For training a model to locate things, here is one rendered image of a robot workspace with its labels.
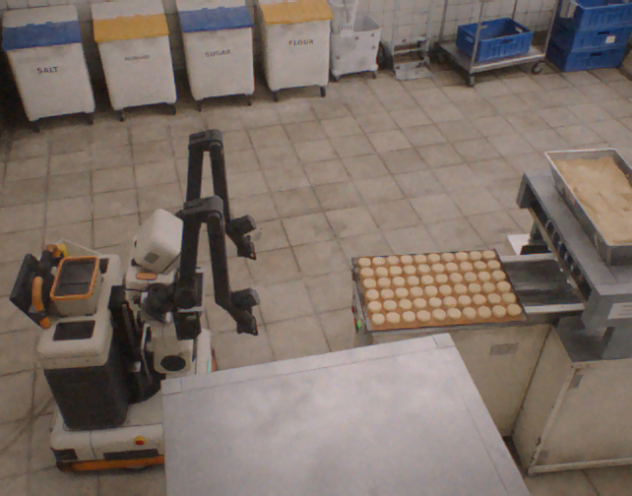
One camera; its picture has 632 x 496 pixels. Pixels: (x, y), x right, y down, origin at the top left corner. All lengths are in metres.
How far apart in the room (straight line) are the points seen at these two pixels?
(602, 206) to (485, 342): 0.66
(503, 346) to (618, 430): 0.65
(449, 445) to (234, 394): 0.33
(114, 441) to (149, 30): 3.27
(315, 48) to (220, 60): 0.78
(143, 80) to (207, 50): 0.55
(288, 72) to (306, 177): 1.18
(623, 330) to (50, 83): 4.32
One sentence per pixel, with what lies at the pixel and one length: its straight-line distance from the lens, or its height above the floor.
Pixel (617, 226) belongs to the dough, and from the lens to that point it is 2.38.
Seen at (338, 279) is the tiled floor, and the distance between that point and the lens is 3.83.
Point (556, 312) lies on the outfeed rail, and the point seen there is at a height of 0.89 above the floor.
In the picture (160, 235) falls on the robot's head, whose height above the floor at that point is 1.16.
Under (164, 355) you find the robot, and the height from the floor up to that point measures 0.55.
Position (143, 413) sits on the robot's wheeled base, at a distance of 2.96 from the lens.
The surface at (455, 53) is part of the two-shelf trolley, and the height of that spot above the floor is 0.19.
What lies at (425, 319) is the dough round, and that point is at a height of 0.92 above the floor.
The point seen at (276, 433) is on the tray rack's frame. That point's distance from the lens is 0.98.
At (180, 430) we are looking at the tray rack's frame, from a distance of 1.00.
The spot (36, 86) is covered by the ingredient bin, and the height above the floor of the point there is 0.39.
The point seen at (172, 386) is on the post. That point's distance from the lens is 1.05.
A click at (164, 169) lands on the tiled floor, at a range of 4.86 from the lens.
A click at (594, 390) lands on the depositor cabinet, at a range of 2.71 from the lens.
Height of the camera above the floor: 2.64
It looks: 41 degrees down
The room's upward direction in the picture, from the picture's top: 1 degrees clockwise
